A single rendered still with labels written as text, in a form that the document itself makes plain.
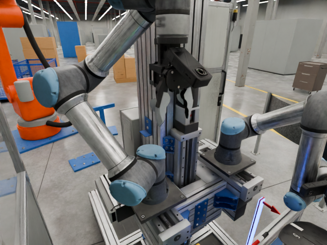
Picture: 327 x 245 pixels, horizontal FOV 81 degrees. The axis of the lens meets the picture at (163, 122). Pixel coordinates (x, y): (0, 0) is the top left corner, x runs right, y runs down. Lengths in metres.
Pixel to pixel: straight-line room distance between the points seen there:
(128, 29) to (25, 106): 3.21
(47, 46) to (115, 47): 7.20
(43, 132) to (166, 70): 3.51
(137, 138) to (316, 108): 0.88
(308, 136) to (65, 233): 2.06
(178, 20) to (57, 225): 2.18
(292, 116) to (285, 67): 9.24
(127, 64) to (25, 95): 4.67
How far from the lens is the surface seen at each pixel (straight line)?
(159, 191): 0.85
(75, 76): 0.72
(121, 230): 1.86
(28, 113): 3.77
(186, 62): 0.42
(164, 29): 0.45
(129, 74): 7.70
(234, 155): 1.11
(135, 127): 1.16
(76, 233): 2.21
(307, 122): 0.84
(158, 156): 0.74
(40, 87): 0.71
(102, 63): 0.72
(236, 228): 2.20
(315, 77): 7.26
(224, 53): 2.59
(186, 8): 0.46
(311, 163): 0.90
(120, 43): 0.67
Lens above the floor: 1.69
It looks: 25 degrees down
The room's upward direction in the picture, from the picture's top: straight up
